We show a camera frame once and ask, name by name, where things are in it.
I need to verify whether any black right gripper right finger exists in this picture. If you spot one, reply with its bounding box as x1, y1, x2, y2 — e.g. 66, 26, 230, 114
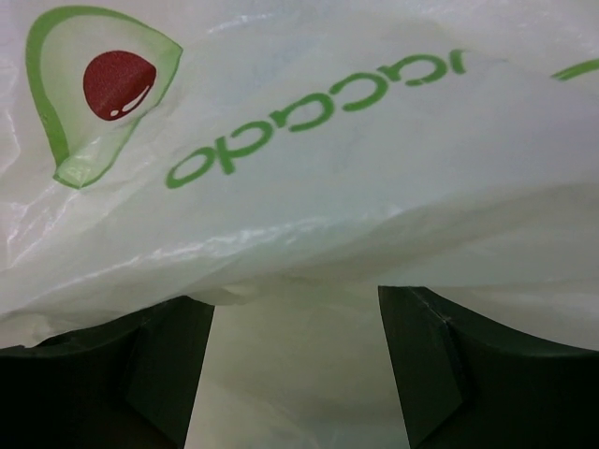
378, 286, 598, 449

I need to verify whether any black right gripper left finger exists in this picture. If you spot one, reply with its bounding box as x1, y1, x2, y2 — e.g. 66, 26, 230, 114
1, 297, 214, 449

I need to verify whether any light green plastic bag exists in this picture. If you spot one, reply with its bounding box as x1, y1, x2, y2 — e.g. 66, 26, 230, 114
1, 1, 598, 448

